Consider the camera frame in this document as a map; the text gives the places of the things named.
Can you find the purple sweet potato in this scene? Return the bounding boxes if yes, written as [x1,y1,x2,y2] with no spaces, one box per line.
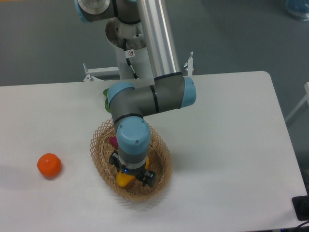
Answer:
[109,136,118,149]

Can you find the oval woven wicker basket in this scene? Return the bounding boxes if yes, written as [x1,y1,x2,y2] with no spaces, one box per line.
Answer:
[90,119,173,202]

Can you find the green bok choy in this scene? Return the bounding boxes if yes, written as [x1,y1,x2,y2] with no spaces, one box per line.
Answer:
[103,88,111,113]

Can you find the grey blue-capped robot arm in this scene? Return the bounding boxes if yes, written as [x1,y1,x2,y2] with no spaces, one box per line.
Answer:
[75,0,197,187]

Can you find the orange tangerine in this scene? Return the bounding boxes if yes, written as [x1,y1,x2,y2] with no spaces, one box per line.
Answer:
[37,153,62,179]

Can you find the yellow mango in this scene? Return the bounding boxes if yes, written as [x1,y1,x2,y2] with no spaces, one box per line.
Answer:
[116,157,150,188]

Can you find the white frame at right edge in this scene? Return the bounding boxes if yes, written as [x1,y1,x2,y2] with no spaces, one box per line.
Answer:
[284,82,309,127]

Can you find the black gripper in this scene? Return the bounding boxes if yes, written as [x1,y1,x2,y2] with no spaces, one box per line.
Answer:
[109,150,156,188]

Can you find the black device at table edge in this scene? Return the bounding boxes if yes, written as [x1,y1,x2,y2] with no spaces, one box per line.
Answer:
[292,195,309,221]

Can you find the blue object top right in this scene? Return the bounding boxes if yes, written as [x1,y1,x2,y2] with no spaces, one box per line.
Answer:
[285,0,309,21]

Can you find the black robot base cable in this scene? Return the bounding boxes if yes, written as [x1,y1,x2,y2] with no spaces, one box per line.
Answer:
[122,38,140,79]

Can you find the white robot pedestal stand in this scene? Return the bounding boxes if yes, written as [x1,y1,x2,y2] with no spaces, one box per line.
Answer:
[83,45,194,84]

